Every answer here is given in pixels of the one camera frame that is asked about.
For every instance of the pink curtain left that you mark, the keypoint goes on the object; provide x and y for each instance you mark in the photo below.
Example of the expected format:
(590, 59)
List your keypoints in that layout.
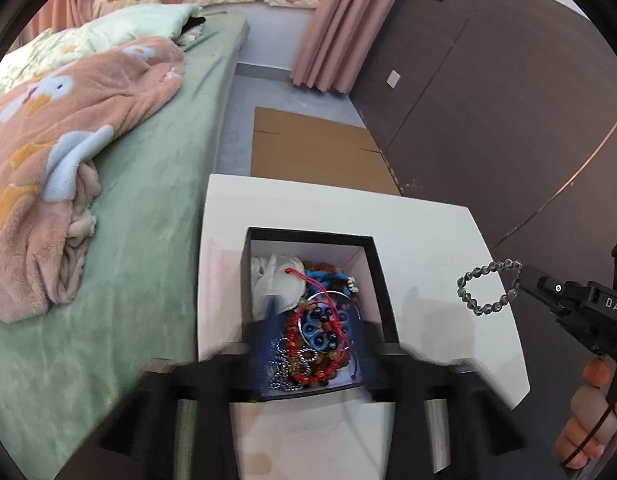
(57, 15)

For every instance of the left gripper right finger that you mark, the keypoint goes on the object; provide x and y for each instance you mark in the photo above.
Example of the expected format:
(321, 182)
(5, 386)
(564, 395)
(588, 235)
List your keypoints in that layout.
(487, 439)

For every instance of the white wall switch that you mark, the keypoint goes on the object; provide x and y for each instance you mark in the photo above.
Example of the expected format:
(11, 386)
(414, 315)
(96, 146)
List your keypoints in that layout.
(393, 79)

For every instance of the black jewelry box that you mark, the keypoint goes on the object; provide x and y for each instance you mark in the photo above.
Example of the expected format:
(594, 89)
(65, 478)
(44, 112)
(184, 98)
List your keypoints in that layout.
(312, 352)

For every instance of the flat brown cardboard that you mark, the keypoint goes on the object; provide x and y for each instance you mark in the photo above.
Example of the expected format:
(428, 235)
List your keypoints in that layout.
(300, 148)

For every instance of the green bed sheet mattress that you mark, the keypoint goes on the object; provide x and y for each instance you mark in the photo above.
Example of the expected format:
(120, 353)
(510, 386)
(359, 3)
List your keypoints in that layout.
(61, 372)

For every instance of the light green floral pillow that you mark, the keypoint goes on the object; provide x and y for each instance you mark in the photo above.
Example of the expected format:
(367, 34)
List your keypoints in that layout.
(51, 49)

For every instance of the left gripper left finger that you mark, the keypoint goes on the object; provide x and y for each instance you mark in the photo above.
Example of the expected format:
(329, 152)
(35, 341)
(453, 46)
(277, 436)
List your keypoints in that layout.
(137, 439)

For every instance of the right hand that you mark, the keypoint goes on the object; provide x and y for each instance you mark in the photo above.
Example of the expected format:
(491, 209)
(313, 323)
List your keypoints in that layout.
(587, 406)

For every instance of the pink curtain right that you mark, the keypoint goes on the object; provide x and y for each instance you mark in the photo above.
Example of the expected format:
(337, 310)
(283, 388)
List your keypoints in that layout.
(336, 43)

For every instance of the white cloth pouch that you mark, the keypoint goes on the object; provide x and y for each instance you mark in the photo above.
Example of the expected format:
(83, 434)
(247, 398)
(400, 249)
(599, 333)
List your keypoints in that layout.
(269, 280)

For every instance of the pink curtain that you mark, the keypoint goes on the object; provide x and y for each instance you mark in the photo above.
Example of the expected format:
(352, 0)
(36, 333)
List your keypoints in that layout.
(336, 43)
(57, 15)

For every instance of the pink duck fleece blanket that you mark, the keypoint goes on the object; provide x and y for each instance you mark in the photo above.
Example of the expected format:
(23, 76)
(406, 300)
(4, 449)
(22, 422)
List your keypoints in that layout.
(51, 129)

